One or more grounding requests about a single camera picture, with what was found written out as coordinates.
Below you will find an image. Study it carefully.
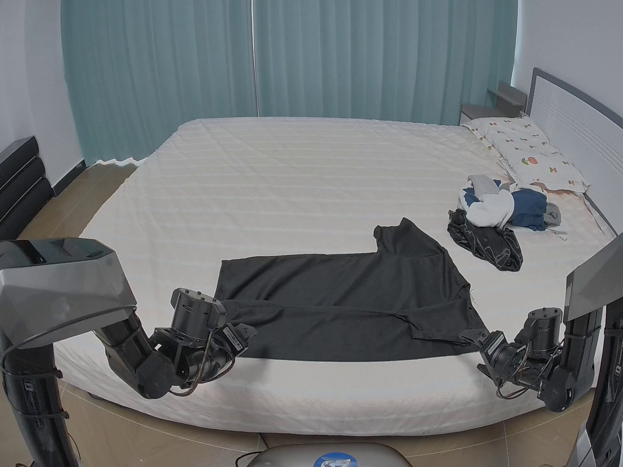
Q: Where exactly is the bed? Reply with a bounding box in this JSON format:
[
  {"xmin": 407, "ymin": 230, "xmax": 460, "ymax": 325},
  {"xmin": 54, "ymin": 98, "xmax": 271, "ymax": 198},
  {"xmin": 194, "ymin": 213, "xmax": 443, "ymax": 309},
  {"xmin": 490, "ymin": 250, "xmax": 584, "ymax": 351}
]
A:
[{"xmin": 51, "ymin": 66, "xmax": 623, "ymax": 449}]

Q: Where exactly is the blue-green curtain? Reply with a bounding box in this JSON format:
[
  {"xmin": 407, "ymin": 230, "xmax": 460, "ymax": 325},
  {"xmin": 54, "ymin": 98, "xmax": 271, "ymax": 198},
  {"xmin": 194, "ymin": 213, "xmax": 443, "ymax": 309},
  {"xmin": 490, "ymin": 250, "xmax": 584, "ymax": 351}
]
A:
[
  {"xmin": 61, "ymin": 0, "xmax": 258, "ymax": 164},
  {"xmin": 252, "ymin": 0, "xmax": 518, "ymax": 126}
]

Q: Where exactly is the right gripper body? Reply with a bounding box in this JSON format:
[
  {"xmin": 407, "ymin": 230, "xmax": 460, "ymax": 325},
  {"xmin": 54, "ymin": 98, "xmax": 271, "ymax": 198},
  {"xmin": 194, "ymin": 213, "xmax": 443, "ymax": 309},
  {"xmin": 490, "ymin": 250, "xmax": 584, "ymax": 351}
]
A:
[{"xmin": 479, "ymin": 331, "xmax": 518, "ymax": 383}]

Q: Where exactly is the black chest of drawers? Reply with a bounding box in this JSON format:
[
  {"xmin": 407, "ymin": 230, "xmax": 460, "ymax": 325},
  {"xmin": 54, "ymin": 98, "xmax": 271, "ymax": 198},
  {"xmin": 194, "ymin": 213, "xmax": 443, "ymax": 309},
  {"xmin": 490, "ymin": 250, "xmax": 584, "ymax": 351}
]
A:
[{"xmin": 0, "ymin": 136, "xmax": 54, "ymax": 240}]

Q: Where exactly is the grey bedside table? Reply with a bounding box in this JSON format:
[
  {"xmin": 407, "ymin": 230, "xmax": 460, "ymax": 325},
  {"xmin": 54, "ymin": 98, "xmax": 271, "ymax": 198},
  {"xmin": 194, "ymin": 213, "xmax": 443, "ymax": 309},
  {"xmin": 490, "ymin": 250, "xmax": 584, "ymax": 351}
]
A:
[{"xmin": 460, "ymin": 82, "xmax": 529, "ymax": 125}]

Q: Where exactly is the black T-shirt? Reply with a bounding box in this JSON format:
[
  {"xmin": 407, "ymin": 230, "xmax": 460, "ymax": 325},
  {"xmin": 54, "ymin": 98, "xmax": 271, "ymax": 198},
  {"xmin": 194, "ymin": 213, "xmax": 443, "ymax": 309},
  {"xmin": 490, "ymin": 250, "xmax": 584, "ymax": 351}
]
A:
[{"xmin": 215, "ymin": 217, "xmax": 491, "ymax": 363}]

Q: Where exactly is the blue knitted garment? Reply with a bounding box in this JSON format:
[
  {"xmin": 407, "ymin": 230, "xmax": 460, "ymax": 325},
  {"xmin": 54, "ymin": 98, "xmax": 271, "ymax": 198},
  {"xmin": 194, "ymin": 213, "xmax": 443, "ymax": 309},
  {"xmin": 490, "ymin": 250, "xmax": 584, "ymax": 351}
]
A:
[{"xmin": 459, "ymin": 187, "xmax": 550, "ymax": 233}]

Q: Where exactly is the pale grey garment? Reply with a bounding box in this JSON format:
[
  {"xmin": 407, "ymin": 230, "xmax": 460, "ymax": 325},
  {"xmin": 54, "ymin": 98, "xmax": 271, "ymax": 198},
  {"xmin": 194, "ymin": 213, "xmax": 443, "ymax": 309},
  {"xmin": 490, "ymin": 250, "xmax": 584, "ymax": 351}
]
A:
[{"xmin": 467, "ymin": 174, "xmax": 503, "ymax": 197}]

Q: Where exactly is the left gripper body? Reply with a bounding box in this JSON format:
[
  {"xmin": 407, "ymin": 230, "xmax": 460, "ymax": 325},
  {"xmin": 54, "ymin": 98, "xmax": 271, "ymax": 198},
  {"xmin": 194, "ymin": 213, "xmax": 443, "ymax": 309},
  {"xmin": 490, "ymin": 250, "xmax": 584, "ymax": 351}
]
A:
[{"xmin": 216, "ymin": 324, "xmax": 256, "ymax": 359}]

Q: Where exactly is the white garment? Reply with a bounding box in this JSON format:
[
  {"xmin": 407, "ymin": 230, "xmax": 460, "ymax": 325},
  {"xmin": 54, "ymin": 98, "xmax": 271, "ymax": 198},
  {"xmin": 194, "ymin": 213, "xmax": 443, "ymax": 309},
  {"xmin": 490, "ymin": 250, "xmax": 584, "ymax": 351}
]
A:
[{"xmin": 466, "ymin": 194, "xmax": 517, "ymax": 229}]

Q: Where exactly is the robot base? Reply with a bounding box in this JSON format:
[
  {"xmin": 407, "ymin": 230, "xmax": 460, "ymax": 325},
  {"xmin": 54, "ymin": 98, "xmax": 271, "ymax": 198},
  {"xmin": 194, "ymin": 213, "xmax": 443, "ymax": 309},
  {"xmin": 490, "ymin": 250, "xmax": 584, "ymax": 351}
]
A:
[{"xmin": 246, "ymin": 443, "xmax": 407, "ymax": 467}]

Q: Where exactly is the white printed pillow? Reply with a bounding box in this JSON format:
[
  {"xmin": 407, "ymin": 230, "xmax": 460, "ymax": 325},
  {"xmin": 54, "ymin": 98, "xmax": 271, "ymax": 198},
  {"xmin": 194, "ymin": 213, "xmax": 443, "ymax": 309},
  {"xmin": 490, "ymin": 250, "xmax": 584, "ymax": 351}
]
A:
[{"xmin": 461, "ymin": 116, "xmax": 591, "ymax": 193}]

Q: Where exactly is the black satin garment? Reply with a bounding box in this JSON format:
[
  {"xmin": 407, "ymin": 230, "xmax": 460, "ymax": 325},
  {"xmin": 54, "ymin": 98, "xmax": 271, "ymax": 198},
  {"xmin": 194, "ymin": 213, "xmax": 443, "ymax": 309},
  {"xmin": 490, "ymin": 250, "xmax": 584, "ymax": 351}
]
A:
[{"xmin": 448, "ymin": 208, "xmax": 524, "ymax": 272}]

